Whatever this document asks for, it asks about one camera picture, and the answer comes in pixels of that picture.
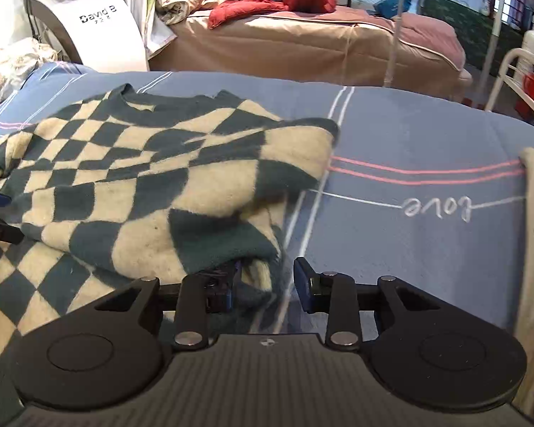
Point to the tan covered massage bed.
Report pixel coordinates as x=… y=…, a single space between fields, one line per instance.
x=302 y=49

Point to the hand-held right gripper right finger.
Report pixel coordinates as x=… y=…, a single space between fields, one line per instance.
x=303 y=287

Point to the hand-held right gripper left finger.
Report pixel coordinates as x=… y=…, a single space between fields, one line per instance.
x=229 y=289

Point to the clear stand pole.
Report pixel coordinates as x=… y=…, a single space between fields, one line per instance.
x=396 y=31

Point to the red flat garment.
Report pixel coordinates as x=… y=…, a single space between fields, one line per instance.
x=240 y=9

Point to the white metal cart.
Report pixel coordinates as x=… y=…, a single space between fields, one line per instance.
x=509 y=71

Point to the blue striped bed sheet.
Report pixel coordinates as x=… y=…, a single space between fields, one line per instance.
x=405 y=253

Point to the checkered knit sweater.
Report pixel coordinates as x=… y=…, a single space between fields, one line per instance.
x=138 y=178

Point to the dark green patterned cloth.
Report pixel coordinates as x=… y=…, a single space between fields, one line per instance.
x=467 y=26

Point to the white beauty machine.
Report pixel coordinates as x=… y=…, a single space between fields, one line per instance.
x=102 y=31

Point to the floral quilt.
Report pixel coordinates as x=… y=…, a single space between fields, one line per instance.
x=9 y=66

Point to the blue bag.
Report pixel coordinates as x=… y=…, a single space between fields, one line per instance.
x=391 y=4

